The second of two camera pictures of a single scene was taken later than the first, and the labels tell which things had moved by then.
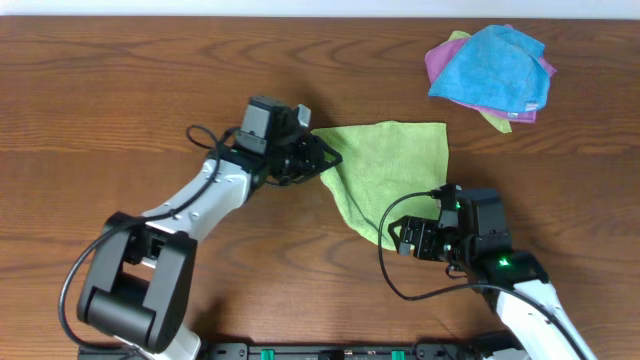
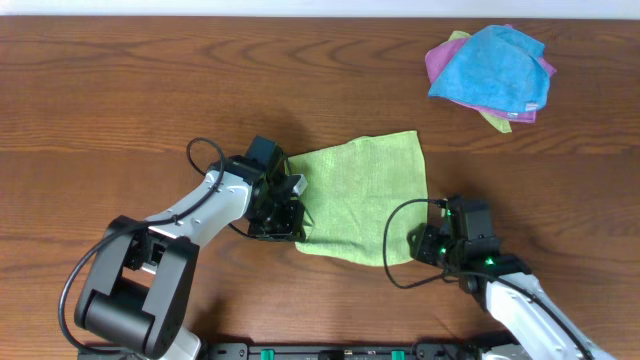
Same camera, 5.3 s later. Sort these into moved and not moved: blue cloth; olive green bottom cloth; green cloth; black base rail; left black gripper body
Moved: green cloth; left black gripper body
Not moved: olive green bottom cloth; blue cloth; black base rail
